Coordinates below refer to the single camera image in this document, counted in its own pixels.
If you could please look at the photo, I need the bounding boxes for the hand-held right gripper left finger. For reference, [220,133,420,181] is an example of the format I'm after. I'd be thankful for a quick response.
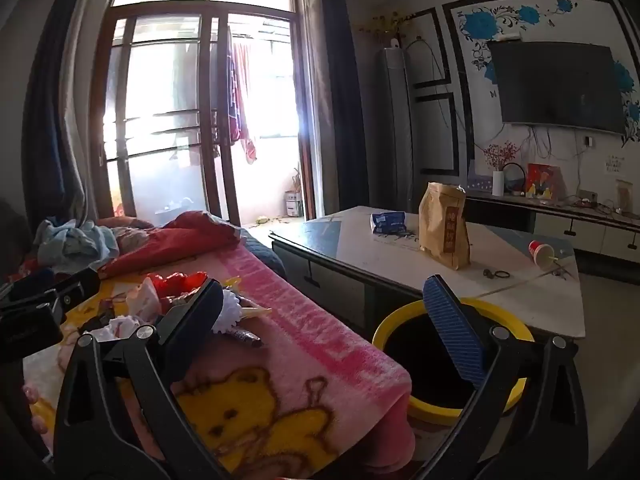
[52,279,236,480]

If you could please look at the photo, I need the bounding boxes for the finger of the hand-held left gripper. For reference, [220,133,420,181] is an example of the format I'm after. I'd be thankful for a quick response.
[7,267,101,311]

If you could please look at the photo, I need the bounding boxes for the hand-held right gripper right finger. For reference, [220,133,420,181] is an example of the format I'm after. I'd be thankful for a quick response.
[415,274,603,480]

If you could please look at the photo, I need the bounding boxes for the white pleated paper liner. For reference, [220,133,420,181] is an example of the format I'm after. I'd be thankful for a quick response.
[212,290,244,334]

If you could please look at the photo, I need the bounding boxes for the dark purple wrapper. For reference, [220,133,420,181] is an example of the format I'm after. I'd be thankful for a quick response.
[227,327,263,349]

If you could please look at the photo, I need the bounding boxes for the white tissue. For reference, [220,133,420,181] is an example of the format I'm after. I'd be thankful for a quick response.
[125,277,161,322]

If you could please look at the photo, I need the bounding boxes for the white paper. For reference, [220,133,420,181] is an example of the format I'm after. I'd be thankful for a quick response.
[102,315,146,342]

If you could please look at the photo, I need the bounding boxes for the yellow rimmed black trash bin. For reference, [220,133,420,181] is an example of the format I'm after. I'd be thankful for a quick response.
[372,297,536,428]

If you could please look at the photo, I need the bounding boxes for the light blue crumpled cloth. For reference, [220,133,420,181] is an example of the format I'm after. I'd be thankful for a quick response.
[35,217,121,273]

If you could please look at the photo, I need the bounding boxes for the white top coffee table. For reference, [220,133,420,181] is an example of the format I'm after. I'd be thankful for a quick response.
[268,205,587,341]

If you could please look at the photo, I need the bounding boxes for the red floral blanket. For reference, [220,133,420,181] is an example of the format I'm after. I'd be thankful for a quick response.
[97,210,246,281]

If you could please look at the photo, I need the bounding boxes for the dark blue quilted cover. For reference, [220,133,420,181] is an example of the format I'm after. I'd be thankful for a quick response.
[240,232,288,281]

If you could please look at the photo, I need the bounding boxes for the brown paper bag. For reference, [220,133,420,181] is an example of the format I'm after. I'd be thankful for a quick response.
[418,181,472,271]

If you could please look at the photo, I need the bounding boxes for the pink cartoon printed blanket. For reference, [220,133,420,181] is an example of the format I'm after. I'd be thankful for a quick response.
[22,240,416,480]

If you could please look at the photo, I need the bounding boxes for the red paper cup with straw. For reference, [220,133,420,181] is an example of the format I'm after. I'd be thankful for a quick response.
[528,240,561,267]

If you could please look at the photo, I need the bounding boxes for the blue plastic packet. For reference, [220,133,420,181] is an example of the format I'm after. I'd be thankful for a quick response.
[370,210,413,236]

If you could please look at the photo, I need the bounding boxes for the white and black television cabinet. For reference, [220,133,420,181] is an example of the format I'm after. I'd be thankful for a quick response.
[465,190,640,266]

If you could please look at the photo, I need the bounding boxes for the white vase with red flowers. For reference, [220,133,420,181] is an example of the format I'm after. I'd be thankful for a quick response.
[482,142,518,197]

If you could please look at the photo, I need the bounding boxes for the round black framed ornament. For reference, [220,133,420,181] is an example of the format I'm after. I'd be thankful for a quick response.
[501,162,527,196]

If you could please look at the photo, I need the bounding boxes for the colourful picture board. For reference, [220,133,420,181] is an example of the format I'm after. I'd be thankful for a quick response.
[525,163,563,200]

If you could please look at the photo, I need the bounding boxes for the dark blue and grey curtain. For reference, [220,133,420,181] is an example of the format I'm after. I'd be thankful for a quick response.
[22,0,103,231]
[300,0,371,216]

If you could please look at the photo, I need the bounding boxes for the grey standing air conditioner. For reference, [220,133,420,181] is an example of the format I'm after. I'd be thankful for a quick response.
[377,46,416,211]

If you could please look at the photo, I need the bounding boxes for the brown framed glass door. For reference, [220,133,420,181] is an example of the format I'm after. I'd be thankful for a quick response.
[90,0,318,223]

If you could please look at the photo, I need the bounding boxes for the hanging red and pink clothes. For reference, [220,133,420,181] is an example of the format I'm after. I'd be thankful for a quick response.
[225,40,258,163]

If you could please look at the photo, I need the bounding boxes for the yellow artificial flowers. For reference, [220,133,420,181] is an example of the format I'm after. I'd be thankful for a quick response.
[360,10,416,47]

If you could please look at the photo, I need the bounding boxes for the wall mounted black television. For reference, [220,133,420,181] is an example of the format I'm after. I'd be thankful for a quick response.
[487,40,628,136]

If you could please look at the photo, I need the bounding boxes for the blue flower wall decal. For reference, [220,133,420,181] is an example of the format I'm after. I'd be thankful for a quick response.
[457,0,640,148]

